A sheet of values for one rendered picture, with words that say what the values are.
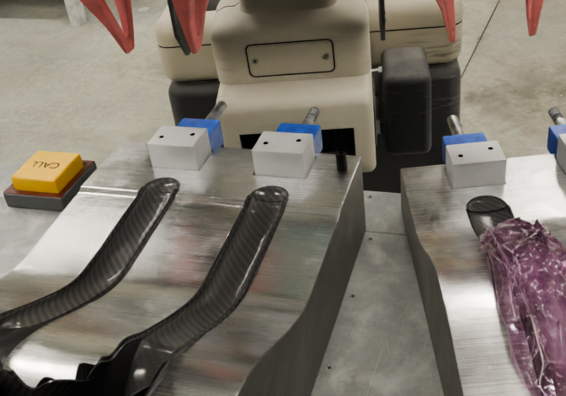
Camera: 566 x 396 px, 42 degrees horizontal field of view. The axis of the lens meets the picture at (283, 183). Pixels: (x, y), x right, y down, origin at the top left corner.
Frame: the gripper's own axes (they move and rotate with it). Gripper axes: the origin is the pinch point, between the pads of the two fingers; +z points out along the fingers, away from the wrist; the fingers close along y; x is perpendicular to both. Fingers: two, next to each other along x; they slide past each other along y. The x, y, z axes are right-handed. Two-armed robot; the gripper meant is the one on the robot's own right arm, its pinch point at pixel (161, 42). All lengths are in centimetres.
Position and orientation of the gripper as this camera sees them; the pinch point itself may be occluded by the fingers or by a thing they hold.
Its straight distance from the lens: 69.8
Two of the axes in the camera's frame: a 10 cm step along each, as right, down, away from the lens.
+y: 9.5, 0.6, -3.1
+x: 2.9, -5.5, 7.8
